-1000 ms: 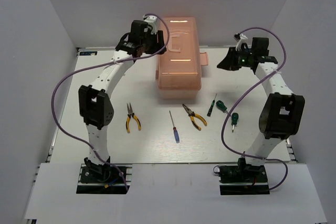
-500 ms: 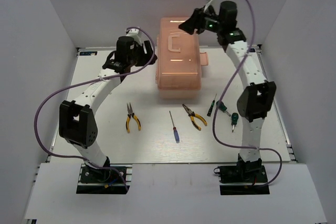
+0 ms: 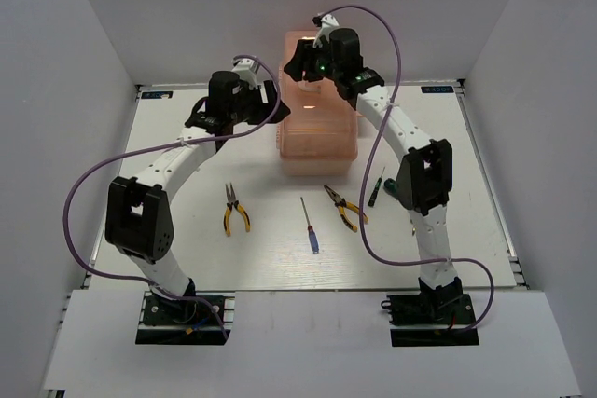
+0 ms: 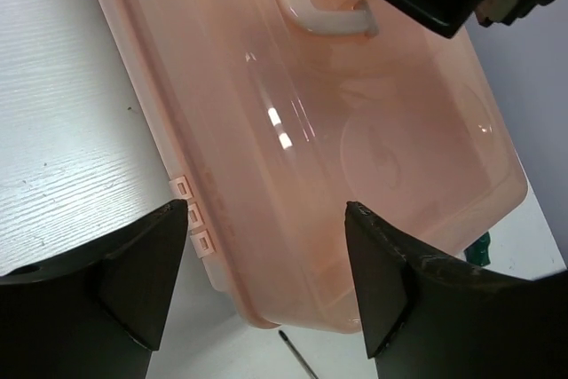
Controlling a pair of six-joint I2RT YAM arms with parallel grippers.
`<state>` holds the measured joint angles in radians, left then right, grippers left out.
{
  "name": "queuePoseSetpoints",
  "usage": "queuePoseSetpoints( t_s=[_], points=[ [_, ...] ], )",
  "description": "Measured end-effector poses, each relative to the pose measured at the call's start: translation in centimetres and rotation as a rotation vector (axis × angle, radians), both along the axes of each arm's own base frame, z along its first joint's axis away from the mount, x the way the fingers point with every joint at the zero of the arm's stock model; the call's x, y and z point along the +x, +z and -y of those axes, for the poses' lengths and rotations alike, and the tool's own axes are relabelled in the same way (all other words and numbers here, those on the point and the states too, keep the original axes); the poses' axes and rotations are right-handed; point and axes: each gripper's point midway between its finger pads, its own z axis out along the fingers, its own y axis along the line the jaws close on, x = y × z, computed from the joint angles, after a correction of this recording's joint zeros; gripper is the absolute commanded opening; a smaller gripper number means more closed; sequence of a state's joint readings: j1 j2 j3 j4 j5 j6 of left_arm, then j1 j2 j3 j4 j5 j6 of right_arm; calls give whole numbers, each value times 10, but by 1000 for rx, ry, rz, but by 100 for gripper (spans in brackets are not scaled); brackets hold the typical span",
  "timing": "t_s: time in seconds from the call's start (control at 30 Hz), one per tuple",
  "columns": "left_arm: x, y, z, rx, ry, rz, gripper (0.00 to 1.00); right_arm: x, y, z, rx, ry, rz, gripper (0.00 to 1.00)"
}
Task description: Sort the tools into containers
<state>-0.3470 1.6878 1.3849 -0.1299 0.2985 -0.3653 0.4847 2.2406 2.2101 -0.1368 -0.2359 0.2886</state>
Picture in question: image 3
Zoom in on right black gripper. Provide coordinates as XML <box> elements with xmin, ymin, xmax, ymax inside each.
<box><xmin>284</xmin><ymin>36</ymin><xmax>342</xmax><ymax>83</ymax></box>

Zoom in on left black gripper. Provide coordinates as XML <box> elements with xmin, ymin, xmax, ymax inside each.
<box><xmin>229</xmin><ymin>79</ymin><xmax>291</xmax><ymax>125</ymax></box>

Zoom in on pink plastic toolbox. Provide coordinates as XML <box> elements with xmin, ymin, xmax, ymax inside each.
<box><xmin>276</xmin><ymin>32</ymin><xmax>358</xmax><ymax>177</ymax></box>

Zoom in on yellow needle-nose pliers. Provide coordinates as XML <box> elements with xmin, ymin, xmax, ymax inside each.
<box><xmin>221</xmin><ymin>183</ymin><xmax>254</xmax><ymax>238</ymax></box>

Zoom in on thin black green screwdriver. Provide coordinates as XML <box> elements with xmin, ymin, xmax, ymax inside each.
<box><xmin>368</xmin><ymin>169</ymin><xmax>385</xmax><ymax>207</ymax></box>

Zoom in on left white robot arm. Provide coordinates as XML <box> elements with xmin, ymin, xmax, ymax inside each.
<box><xmin>104</xmin><ymin>60</ymin><xmax>289</xmax><ymax>323</ymax></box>

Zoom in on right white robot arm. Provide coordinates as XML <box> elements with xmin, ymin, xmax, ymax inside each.
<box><xmin>284</xmin><ymin>28</ymin><xmax>463</xmax><ymax>323</ymax></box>

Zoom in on blue label sticker left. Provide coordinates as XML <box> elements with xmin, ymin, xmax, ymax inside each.
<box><xmin>141</xmin><ymin>90</ymin><xmax>174</xmax><ymax>100</ymax></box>

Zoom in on blue label sticker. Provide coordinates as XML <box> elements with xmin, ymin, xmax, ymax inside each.
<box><xmin>141</xmin><ymin>90</ymin><xmax>174</xmax><ymax>100</ymax></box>
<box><xmin>421</xmin><ymin>86</ymin><xmax>454</xmax><ymax>94</ymax></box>

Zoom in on yellow pliers right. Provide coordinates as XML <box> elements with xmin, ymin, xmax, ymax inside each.
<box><xmin>324</xmin><ymin>185</ymin><xmax>361</xmax><ymax>233</ymax></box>

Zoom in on blue label sticker right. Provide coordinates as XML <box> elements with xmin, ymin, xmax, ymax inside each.
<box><xmin>421</xmin><ymin>86</ymin><xmax>454</xmax><ymax>94</ymax></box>

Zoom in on green stubby screwdriver upper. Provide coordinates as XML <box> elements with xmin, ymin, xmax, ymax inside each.
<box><xmin>383</xmin><ymin>179</ymin><xmax>396</xmax><ymax>198</ymax></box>

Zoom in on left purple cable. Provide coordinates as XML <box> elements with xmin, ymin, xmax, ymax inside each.
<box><xmin>62</xmin><ymin>53</ymin><xmax>283</xmax><ymax>341</ymax></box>

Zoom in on purple cable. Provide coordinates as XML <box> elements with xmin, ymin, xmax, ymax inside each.
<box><xmin>62</xmin><ymin>53</ymin><xmax>283</xmax><ymax>341</ymax></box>
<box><xmin>321</xmin><ymin>5</ymin><xmax>495</xmax><ymax>335</ymax></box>

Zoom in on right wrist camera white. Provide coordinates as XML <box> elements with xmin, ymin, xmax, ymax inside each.
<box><xmin>312</xmin><ymin>13</ymin><xmax>340</xmax><ymax>48</ymax></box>

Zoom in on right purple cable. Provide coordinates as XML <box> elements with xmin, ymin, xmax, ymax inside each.
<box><xmin>321</xmin><ymin>5</ymin><xmax>495</xmax><ymax>335</ymax></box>

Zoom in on blue handle screwdriver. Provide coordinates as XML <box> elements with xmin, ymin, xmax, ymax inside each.
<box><xmin>300</xmin><ymin>198</ymin><xmax>319</xmax><ymax>254</ymax></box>

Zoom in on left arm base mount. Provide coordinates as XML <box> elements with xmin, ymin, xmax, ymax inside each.
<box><xmin>135</xmin><ymin>292</ymin><xmax>235</xmax><ymax>346</ymax></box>

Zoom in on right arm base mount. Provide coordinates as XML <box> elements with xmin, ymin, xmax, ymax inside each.
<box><xmin>381</xmin><ymin>294</ymin><xmax>479</xmax><ymax>348</ymax></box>

